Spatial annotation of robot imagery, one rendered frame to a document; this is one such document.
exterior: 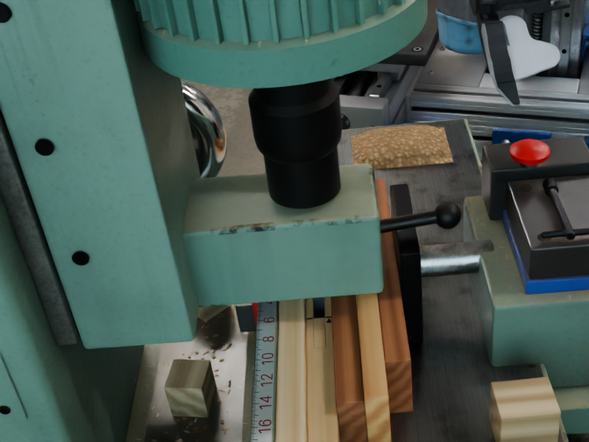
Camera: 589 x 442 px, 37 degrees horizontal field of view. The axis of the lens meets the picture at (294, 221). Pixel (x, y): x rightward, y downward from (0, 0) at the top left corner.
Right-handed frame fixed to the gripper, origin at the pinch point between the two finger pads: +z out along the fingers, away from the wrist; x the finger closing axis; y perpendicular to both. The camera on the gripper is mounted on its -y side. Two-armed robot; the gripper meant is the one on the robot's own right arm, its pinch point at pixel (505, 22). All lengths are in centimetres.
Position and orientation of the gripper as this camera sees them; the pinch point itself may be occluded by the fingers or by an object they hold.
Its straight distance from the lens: 70.9
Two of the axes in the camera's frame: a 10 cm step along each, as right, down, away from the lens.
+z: 0.0, 5.8, -8.1
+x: 1.7, 8.0, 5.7
